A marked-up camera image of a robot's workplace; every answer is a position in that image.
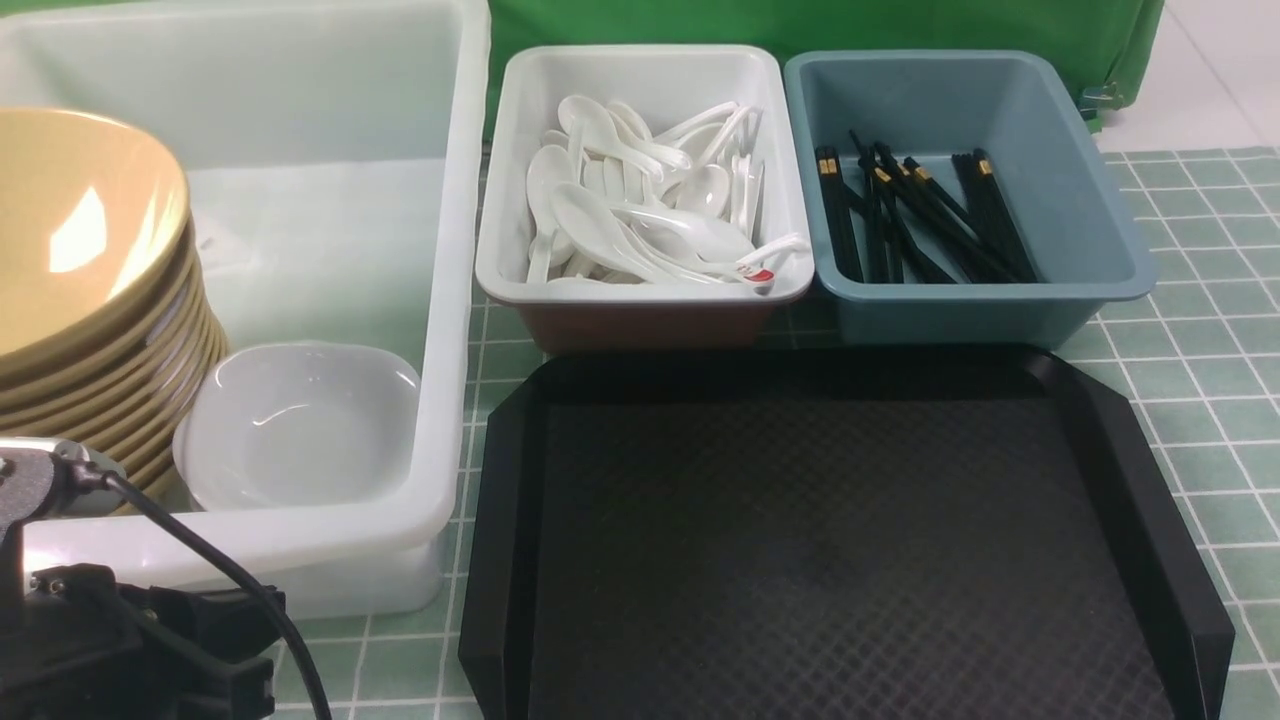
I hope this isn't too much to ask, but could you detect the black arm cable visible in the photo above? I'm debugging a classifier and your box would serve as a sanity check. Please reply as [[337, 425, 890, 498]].
[[95, 470, 333, 720]]

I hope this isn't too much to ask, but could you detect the white spoon tray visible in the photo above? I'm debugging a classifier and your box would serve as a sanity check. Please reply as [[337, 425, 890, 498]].
[[475, 45, 815, 355]]

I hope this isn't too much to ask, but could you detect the stack of tan bowls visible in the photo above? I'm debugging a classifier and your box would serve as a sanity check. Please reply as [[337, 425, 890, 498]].
[[1, 108, 229, 500]]

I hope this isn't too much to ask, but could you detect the blue chopstick bin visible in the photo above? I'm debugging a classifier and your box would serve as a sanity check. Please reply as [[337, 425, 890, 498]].
[[783, 50, 1156, 350]]

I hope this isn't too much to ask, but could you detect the black chopstick gold band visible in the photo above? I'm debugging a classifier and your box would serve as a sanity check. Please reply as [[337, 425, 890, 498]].
[[873, 165, 1023, 284]]

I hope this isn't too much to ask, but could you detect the white square dish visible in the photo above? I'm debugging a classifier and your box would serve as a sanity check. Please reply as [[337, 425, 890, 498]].
[[180, 343, 422, 506]]

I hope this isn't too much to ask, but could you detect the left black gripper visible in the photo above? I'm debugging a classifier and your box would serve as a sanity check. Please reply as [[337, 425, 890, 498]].
[[1, 565, 280, 719]]

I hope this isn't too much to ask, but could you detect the pile of white spoons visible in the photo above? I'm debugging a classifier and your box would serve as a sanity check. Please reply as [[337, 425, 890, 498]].
[[524, 94, 812, 295]]

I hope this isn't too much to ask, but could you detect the green cloth backdrop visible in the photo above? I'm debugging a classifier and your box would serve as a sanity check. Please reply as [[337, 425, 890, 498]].
[[484, 1, 1164, 135]]

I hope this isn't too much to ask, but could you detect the metal clamp on backdrop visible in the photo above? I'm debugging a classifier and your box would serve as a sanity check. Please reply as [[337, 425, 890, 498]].
[[1076, 82, 1126, 117]]

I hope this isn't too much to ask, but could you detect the pile of black chopsticks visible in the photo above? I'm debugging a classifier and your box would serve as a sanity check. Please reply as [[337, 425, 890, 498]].
[[814, 132, 1042, 284]]

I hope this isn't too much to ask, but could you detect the large translucent white bin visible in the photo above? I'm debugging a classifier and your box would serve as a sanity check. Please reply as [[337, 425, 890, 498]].
[[3, 1, 490, 619]]

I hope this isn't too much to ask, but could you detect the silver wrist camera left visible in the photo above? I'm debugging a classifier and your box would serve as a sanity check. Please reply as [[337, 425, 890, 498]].
[[1, 436, 127, 528]]

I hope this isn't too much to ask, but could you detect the black serving tray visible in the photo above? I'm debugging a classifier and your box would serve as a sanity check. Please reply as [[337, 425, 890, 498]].
[[458, 346, 1236, 719]]

